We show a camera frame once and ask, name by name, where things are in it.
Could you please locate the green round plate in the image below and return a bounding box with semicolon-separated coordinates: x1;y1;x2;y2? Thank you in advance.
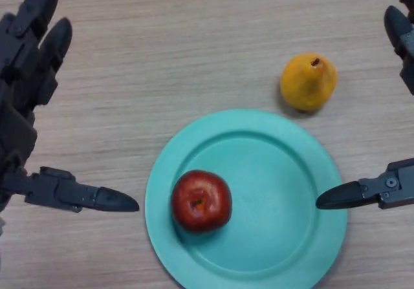
145;109;348;289

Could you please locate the yellow pear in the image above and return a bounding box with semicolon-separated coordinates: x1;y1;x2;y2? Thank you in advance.
279;52;339;112

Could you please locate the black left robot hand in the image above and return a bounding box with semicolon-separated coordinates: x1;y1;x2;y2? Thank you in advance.
0;0;140;219

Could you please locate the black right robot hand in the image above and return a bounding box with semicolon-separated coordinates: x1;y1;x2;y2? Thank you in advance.
315;0;414;211

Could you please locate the red apple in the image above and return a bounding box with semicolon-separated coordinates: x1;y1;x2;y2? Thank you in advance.
170;169;233;235

